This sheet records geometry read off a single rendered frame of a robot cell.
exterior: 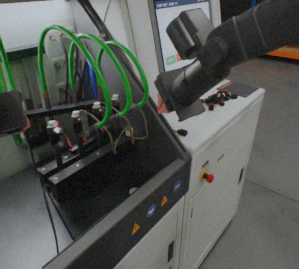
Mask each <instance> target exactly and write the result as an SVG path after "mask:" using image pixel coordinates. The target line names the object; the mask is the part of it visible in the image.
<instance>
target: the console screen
mask: <svg viewBox="0 0 299 269"><path fill-rule="evenodd" d="M147 1H148V8H149V15H150V19H151V26H152V34H153V38H154V45H155V52H156V56H157V60H158V67H159V73H161V72H164V71H169V70H174V69H177V68H184V69H186V68H187V67H188V66H189V64H190V63H191V62H193V61H194V60H195V59H196V58H195V59H192V60H182V59H181V58H180V57H179V55H178V53H177V51H176V49H175V48H174V46H173V44H172V42H171V40H170V38H169V36H168V35H167V34H166V32H165V29H166V27H167V26H168V25H169V24H170V23H171V21H172V20H173V19H174V18H176V17H177V16H179V14H180V12H181V11H185V10H188V9H195V8H202V10H203V11H204V13H205V14H206V16H207V17H208V18H209V20H210V21H211V22H212V23H213V12H212V4H211V0H147Z"/></svg>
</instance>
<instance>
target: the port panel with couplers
mask: <svg viewBox="0 0 299 269"><path fill-rule="evenodd" d="M41 24H42V28H43V29H44V27H45V26H46V25H49V24H58V25H61V26H62V27H64V28H66V29H68V30H69V31H70V32H72V33H73V34H74V36H76V35H78V33H76V32H75V26H74V17H71V18H61V19H52V20H42V21H41ZM55 38H59V39H60V40H61V42H62V43H63V45H64V47H65V48H66V50H67V54H68V93H69V95H70V97H71V84H70V79H69V50H70V47H71V41H70V40H69V39H67V38H66V35H65V34H63V33H62V32H60V31H58V30H50V31H49V32H48V33H47V34H46V35H45V38H44V41H45V44H46V48H47V54H48V60H49V65H50V71H51V77H52V81H53V84H54V90H55V97H56V100H57V103H59V102H62V101H64V100H65V93H64V91H65V85H66V59H65V52H64V51H63V49H62V47H61V45H60V44H59V42H58V41H57V40H54V39H55ZM81 62H82V60H81V59H79V54H78V72H79V74H80V76H81V69H80V63H81ZM73 63H74V64H75V63H76V52H75V50H74V58H73ZM78 87H79V78H78V75H77V78H76V84H75V88H76V90H77V92H78Z"/></svg>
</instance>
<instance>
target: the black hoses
mask: <svg viewBox="0 0 299 269"><path fill-rule="evenodd" d="M54 40H57V41H58V42H59V44H60V45H61V47H62V49H63V51H64V52H65V59H66V85H65V91H64V93H65V102H64V105H66V104H67V97H68V99H69V101H68V102H69V104H73V101H72V96H71V97H70V95H69V93H68V54H67V50H66V48H65V47H64V45H63V43H62V42H61V40H60V39H59V38H55V39H54ZM81 40H82V42H83V43H84V46H85V47H86V48H87V49H88V46H87V44H86V43H85V41H84V39H81ZM75 52H76V63H75V64H74V63H73V68H74V69H75V74H74V80H75V84H76V78H77V75H78V78H79V87H78V92H77V97H78V99H79V101H78V102H85V101H86V99H85V98H82V80H83V77H84V72H85V70H86V57H85V60H84V66H83V69H82V74H81V76H80V74H79V72H78V49H77V46H76V47H75ZM79 93H80V95H79ZM81 100H82V101H81Z"/></svg>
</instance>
